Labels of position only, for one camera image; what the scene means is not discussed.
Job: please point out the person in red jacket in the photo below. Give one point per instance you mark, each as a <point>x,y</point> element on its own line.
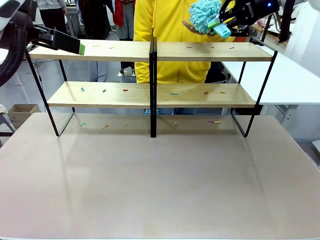
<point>119,12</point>

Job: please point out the wooden shelf unit black frame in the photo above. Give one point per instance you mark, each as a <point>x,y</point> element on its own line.
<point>100,53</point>
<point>212,53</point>

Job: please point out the teal microfibre duster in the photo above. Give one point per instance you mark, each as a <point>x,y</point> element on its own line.
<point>202,15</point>

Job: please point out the black stand pole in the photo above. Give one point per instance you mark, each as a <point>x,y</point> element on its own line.
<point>266,27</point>

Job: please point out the white side table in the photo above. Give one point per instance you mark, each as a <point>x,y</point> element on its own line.
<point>287,82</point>

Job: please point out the person in grey top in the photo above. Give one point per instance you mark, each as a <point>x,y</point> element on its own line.
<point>52,20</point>

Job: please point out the person in yellow hoodie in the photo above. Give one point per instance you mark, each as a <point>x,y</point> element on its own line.
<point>170,25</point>

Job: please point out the person in dark clothes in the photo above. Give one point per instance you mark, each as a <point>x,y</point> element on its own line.
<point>95,17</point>

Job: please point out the cardboard box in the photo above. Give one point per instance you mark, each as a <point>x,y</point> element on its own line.
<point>20,115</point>

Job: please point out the person's left hand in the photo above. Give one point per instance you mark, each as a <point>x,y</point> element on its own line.
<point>191,27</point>

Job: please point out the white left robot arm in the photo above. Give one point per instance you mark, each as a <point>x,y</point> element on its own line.
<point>10,6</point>

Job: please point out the background wooden desk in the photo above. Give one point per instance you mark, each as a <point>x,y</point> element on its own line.
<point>273,37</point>

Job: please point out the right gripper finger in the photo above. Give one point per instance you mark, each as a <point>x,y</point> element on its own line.
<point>236,26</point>
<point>228,8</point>

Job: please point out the blue green paper scrap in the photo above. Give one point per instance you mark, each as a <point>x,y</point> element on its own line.
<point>82,89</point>

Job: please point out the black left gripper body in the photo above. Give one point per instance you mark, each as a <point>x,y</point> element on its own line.
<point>25,27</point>

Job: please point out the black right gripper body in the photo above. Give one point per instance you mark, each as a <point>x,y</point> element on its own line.
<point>252,12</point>

